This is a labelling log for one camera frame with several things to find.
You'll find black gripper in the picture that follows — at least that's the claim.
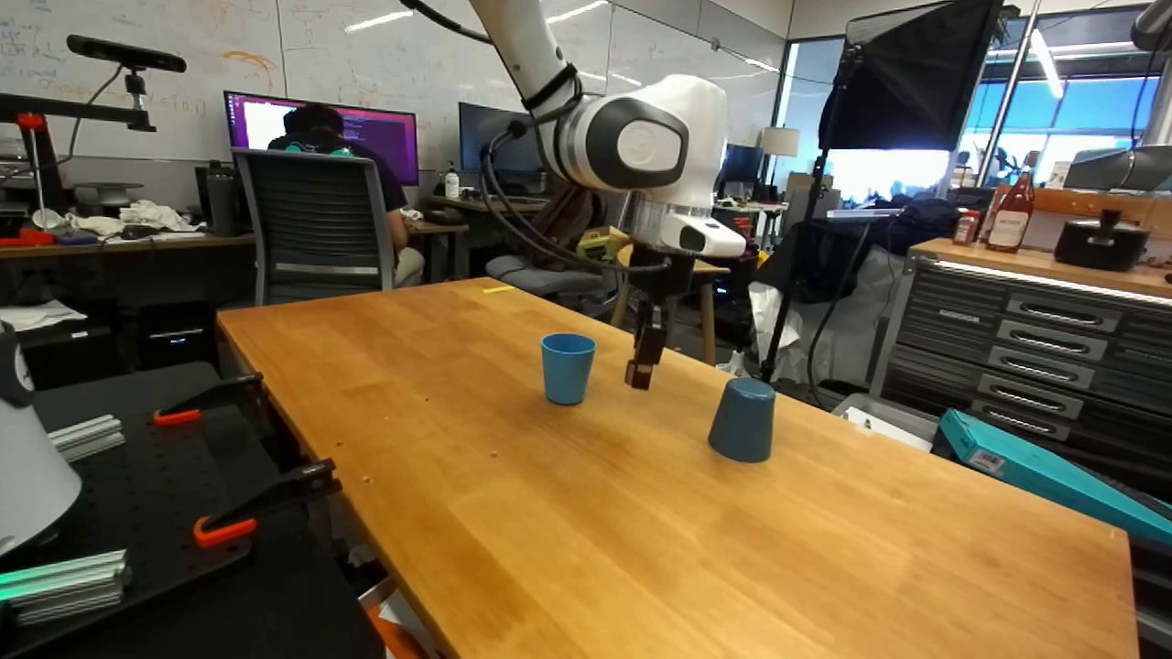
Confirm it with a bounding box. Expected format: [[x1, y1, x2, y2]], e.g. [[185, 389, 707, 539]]
[[622, 250, 702, 373]]

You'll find light blue plastic cup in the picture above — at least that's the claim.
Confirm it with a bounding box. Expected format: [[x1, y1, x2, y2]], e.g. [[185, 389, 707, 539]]
[[538, 331, 600, 411]]

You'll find dark blue plastic cup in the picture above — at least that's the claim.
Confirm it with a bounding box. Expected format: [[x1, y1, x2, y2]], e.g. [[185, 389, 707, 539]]
[[707, 373, 779, 466]]

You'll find black softbox studio light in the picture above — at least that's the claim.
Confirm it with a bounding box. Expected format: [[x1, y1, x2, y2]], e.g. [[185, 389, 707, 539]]
[[818, 0, 1011, 191]]

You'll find wooden stool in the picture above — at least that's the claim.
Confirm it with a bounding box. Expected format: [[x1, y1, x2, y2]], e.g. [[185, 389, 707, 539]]
[[604, 239, 724, 366]]

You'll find dark computer monitor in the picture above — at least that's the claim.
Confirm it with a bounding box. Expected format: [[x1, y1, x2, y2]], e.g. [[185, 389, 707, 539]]
[[455, 99, 541, 191]]

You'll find purple lit computer monitor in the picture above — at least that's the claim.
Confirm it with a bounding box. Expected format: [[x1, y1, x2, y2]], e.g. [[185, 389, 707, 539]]
[[220, 88, 424, 191]]

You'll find grey mesh office chair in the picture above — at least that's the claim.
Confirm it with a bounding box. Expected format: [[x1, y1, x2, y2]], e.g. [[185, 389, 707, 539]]
[[232, 145, 401, 311]]

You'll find bottle with red label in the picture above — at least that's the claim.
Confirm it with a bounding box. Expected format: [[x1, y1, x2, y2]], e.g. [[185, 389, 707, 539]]
[[978, 168, 1042, 256]]

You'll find seated person in teal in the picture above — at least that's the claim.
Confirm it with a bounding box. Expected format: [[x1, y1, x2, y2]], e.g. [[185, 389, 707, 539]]
[[268, 99, 429, 294]]

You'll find grey drawer tool cabinet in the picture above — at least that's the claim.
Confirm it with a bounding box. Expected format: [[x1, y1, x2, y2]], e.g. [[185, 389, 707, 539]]
[[867, 234, 1172, 493]]

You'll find orange black bar clamp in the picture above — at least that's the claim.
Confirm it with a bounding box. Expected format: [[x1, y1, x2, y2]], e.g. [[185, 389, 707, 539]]
[[151, 370, 268, 433], [192, 459, 344, 553]]

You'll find teal plastic case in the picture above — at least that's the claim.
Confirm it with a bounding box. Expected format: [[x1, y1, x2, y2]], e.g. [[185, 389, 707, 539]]
[[936, 405, 1172, 555]]

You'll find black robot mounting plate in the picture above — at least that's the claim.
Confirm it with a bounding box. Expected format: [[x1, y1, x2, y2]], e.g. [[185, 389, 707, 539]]
[[0, 357, 386, 659]]

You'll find white cloth heap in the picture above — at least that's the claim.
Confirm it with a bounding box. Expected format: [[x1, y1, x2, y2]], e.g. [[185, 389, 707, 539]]
[[29, 196, 203, 244]]

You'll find aluminium extrusion bar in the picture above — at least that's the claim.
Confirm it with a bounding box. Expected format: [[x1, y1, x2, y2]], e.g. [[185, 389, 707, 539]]
[[43, 411, 130, 466], [0, 547, 134, 631]]

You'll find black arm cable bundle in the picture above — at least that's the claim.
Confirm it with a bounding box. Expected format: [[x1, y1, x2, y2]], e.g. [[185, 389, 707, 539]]
[[472, 113, 670, 282]]

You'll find black stereo camera bar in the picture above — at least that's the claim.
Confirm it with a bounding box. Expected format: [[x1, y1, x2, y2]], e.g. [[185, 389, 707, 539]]
[[63, 28, 192, 77]]

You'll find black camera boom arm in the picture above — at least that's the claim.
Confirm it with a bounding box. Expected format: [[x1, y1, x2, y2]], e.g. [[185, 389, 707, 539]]
[[0, 93, 160, 134]]

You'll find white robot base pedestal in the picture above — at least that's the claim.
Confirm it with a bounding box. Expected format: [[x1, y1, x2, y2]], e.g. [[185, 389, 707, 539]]
[[0, 324, 84, 560]]

